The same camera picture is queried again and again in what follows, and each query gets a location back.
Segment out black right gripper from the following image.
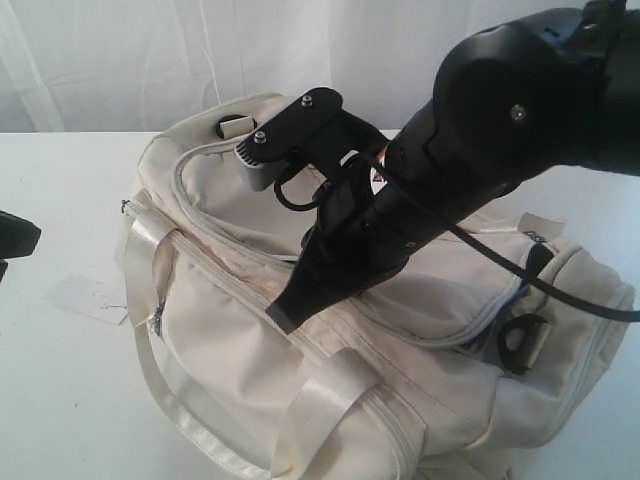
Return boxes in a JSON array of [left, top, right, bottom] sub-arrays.
[[266, 164, 425, 334]]

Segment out cream fabric duffel bag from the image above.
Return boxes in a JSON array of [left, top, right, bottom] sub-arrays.
[[120, 93, 627, 479]]

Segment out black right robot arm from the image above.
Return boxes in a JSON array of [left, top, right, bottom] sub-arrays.
[[264, 1, 639, 332]]

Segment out white paper tag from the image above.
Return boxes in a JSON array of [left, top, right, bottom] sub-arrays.
[[45, 275, 127, 325]]

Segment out white backdrop curtain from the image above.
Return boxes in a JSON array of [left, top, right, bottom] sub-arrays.
[[0, 0, 640, 135]]

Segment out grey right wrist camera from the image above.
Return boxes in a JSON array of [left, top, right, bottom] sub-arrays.
[[234, 87, 396, 192]]

